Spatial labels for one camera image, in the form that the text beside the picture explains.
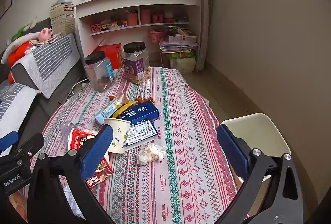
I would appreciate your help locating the clear jar blue label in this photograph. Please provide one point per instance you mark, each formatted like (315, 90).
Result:
(97, 76)

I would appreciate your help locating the patterned pink green tablecloth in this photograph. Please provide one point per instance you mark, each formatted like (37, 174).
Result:
(181, 162)

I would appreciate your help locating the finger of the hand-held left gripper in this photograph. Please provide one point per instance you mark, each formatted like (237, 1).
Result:
(7, 141)
(29, 144)

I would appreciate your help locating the blue cardboard box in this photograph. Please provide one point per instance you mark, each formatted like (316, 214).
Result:
(142, 113)

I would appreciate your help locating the stack of books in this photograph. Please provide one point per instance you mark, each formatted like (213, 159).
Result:
(62, 20)

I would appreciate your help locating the pink hanging basket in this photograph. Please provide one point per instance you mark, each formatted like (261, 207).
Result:
(155, 36)

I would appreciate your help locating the pink shelf basket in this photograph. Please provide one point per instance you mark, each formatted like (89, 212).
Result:
(157, 18)

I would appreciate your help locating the green plush toy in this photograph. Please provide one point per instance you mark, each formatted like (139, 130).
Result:
(18, 32)

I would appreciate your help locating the striped grey seat cover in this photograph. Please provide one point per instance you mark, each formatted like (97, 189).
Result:
(15, 100)

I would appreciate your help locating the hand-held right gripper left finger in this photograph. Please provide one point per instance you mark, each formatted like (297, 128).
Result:
(97, 154)

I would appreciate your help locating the pink pig plush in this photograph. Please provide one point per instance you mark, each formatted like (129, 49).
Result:
(45, 34)

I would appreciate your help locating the pink lattice basket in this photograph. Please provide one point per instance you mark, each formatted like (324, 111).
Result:
(96, 28)

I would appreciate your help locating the green cardboard box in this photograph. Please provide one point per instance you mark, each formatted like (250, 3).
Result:
(181, 55)

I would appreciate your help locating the clear plastic wrap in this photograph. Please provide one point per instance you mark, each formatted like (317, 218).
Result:
(66, 128)

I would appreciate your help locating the stack of papers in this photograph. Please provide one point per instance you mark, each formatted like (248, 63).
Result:
(178, 40)

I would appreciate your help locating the white tissue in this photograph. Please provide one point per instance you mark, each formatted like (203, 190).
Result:
(151, 153)

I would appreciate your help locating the small orange peel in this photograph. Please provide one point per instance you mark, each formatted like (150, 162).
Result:
(146, 100)

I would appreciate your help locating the red noodle packet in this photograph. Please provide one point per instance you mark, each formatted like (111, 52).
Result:
(77, 140)

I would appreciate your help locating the pink pen cup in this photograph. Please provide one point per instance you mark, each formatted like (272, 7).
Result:
(132, 20)

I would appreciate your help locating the light blue snack packet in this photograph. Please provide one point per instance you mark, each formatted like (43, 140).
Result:
(107, 111)

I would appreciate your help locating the white plastic bag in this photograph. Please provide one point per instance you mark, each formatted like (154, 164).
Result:
(185, 66)

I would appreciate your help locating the yellow toy car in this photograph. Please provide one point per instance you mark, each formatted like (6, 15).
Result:
(104, 27)

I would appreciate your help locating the white plush toy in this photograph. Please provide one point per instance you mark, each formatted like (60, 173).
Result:
(32, 23)

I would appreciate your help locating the striped grey armrest cover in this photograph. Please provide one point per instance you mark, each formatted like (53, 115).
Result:
(54, 58)

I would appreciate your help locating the large orange peel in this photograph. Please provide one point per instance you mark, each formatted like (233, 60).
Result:
(113, 97)

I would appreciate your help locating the red cardboard box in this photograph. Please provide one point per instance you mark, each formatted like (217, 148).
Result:
(113, 54)

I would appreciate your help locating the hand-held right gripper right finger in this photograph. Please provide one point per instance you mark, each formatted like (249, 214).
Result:
(232, 149)

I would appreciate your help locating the clear jar purple label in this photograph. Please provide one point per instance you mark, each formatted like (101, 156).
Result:
(134, 69)

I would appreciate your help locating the dark grey sofa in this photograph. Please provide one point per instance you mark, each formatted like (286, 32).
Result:
(64, 76)

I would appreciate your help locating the orange plush toy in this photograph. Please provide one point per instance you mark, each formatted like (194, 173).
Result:
(19, 54)

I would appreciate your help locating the leaf print paper cup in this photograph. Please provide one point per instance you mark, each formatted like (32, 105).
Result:
(119, 131)

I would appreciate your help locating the yellow snack wrapper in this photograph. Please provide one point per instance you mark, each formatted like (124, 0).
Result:
(122, 109)

